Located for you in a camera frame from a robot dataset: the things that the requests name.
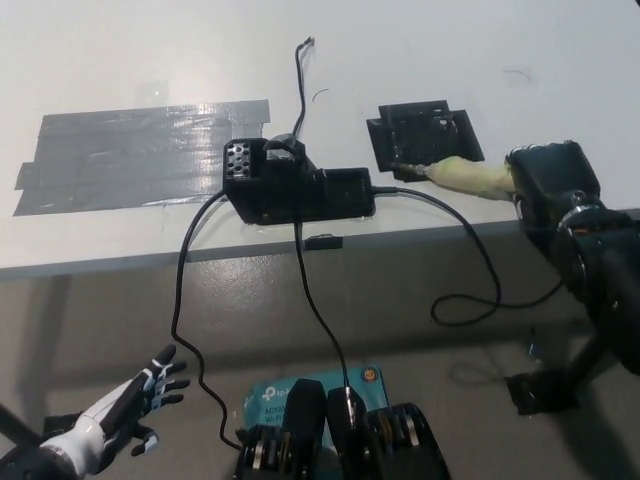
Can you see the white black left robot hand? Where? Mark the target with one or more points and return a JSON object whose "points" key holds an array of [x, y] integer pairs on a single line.
{"points": [[100, 415]]}

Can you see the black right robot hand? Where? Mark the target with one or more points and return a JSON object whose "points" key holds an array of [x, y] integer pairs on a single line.
{"points": [[550, 175]]}

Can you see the tape-wrapped soldering iron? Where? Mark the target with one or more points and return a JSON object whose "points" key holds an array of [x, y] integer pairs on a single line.
{"points": [[465, 175]]}

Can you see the black robot torso blocks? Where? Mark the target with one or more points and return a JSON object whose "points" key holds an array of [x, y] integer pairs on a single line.
{"points": [[310, 420]]}

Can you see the black soldering station base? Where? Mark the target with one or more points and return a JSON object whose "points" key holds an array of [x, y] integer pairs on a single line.
{"points": [[295, 200]]}

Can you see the dark object under table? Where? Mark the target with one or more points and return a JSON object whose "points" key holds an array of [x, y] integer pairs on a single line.
{"points": [[537, 240]]}

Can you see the grey table leg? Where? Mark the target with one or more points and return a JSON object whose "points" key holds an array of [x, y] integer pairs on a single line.
{"points": [[57, 325]]}

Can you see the black square plate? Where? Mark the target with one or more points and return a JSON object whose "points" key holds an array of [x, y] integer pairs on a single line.
{"points": [[425, 135]]}

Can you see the teal tp-link box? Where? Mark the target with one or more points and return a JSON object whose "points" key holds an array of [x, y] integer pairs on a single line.
{"points": [[272, 400]]}

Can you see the small black tape strip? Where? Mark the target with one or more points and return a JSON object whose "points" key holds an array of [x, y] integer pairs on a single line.
{"points": [[325, 243]]}

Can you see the grey duct tape patch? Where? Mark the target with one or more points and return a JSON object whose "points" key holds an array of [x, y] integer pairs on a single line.
{"points": [[130, 155]]}

